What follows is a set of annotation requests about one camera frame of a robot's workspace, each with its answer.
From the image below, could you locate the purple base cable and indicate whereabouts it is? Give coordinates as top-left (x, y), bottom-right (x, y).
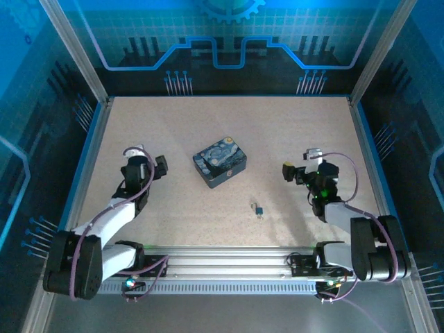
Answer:
top-left (121, 255), bottom-right (170, 303)
top-left (317, 268), bottom-right (360, 303)

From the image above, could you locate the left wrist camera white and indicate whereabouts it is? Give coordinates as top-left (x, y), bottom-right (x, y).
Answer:
top-left (122, 144), bottom-right (147, 160)

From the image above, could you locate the grey metal panel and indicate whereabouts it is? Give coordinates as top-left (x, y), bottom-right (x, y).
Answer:
top-left (20, 293), bottom-right (438, 333)

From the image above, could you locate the right circuit board with lights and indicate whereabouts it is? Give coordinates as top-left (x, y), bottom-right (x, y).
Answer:
top-left (314, 279), bottom-right (343, 302)

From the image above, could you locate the blue table edge strip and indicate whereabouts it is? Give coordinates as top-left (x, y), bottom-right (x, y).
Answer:
top-left (51, 102), bottom-right (105, 237)
top-left (354, 101), bottom-right (412, 253)
top-left (105, 93), bottom-right (353, 99)

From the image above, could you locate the circuit board with lights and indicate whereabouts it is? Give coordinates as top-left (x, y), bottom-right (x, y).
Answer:
top-left (314, 279), bottom-right (343, 302)
top-left (121, 275), bottom-right (146, 302)

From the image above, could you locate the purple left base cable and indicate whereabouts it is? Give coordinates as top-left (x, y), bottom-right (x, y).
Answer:
top-left (121, 255), bottom-right (170, 303)

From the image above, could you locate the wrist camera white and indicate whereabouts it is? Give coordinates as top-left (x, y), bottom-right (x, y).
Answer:
top-left (122, 144), bottom-right (147, 160)
top-left (302, 148), bottom-right (324, 164)

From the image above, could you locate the left circuit board with lights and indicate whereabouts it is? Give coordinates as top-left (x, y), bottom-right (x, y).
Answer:
top-left (121, 275), bottom-right (146, 302)

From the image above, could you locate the slotted grey cable duct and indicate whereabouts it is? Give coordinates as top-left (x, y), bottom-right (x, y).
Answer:
top-left (98, 281), bottom-right (407, 296)

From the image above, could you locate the starry night painted tin box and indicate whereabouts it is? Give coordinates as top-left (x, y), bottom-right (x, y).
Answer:
top-left (192, 136), bottom-right (248, 189)

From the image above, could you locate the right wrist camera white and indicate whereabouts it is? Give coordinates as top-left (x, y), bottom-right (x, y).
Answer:
top-left (302, 148), bottom-right (324, 164)

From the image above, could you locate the aluminium frame post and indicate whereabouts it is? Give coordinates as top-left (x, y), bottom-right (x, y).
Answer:
top-left (348, 0), bottom-right (417, 105)
top-left (39, 0), bottom-right (114, 105)

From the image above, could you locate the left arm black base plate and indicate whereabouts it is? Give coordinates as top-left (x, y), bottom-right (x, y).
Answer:
top-left (137, 255), bottom-right (169, 278)

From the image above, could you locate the aluminium table side rail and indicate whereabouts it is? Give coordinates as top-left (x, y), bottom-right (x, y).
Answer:
top-left (60, 99), bottom-right (114, 237)
top-left (348, 99), bottom-right (400, 223)

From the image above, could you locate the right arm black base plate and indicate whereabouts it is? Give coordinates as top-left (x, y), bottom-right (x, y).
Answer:
top-left (290, 255), bottom-right (352, 278)

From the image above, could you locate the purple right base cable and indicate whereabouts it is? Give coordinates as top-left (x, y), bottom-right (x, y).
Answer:
top-left (317, 268), bottom-right (360, 303)

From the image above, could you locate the aluminium mounting rail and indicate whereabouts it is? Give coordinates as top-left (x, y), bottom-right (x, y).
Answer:
top-left (100, 244), bottom-right (417, 284)

